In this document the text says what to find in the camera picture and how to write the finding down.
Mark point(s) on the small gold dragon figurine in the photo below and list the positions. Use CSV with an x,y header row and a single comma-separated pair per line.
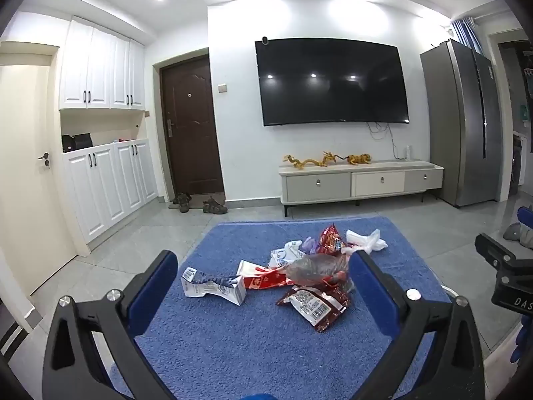
x,y
331,157

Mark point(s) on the black wall television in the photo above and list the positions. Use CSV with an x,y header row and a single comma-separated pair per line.
x,y
329,83

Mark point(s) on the grey two-door refrigerator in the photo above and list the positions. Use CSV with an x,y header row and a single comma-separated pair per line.
x,y
458,125

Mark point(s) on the white base cabinets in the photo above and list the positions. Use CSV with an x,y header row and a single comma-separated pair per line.
x,y
104,187

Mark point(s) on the flattened white blue milk carton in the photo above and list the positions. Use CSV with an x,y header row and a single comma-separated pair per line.
x,y
208,287

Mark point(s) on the dark brown entrance door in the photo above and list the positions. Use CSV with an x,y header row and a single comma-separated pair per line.
x,y
191,125

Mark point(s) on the purple wrapper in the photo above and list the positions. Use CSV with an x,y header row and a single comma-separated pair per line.
x,y
310,245

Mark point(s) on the dark red barcode snack packet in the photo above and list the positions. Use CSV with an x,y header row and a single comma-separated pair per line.
x,y
316,304

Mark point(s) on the white room door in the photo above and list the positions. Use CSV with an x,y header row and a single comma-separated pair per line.
x,y
25,154

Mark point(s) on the brown shoe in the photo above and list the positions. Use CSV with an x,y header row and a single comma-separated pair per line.
x,y
182,202
214,205

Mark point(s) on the white blue crumpled wrapper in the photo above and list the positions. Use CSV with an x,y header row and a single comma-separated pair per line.
x,y
285,254

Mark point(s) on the clear grey plastic bag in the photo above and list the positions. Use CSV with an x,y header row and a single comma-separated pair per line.
x,y
312,268

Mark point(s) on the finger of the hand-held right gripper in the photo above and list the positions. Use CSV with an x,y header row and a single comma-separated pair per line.
x,y
495,250
525,221

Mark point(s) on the white grey television cabinet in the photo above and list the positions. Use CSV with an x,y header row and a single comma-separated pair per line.
x,y
316,185

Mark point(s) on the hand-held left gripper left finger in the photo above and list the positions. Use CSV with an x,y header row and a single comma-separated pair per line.
x,y
154,287

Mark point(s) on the white wall cabinets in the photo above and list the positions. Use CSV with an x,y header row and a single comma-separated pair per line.
x,y
100,66

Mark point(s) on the flattened red white carton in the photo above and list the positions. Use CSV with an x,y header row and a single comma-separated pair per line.
x,y
260,281

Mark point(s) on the small white device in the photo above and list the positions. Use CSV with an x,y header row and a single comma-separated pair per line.
x,y
407,153

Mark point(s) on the wall light switch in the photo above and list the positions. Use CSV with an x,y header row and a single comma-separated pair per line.
x,y
222,88

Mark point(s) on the black box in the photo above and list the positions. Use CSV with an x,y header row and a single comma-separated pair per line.
x,y
79,141

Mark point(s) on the crumpled white plastic bag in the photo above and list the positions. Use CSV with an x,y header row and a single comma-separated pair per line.
x,y
366,239

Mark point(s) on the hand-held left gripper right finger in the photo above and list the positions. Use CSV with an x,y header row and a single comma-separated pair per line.
x,y
370,291

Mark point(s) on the long gold dragon figurine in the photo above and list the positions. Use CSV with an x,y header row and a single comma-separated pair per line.
x,y
302,161

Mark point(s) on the gold tiger figurine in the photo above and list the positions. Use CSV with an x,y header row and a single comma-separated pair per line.
x,y
359,159

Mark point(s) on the grey slipper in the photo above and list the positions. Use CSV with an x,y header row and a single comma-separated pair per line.
x,y
514,233

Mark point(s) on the blue curtain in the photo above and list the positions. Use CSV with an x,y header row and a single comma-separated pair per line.
x,y
468,33

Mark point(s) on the blue fluffy blanket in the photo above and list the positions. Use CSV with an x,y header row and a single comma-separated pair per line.
x,y
233,341

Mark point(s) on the bright red snack wrapper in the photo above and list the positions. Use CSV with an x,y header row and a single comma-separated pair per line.
x,y
331,239

